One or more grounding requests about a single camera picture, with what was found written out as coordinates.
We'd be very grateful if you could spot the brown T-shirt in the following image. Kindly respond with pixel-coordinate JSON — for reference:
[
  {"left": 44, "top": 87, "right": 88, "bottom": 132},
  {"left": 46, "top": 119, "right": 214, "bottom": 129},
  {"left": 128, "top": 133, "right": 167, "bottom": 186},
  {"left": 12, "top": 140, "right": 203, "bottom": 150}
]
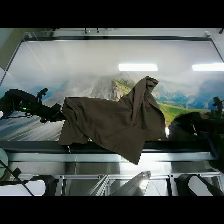
[{"left": 58, "top": 75, "right": 167, "bottom": 166}]

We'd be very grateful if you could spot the silver frame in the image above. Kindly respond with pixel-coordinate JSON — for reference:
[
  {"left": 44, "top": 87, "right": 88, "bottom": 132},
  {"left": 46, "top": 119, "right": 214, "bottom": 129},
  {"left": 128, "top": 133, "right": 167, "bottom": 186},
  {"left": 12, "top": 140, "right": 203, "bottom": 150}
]
[{"left": 0, "top": 27, "right": 224, "bottom": 197}]

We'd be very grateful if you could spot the black cable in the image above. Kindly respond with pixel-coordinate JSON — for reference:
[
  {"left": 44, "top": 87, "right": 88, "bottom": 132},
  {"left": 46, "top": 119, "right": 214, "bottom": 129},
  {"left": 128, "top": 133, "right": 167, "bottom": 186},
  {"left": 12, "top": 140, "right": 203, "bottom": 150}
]
[{"left": 0, "top": 159, "right": 36, "bottom": 197}]

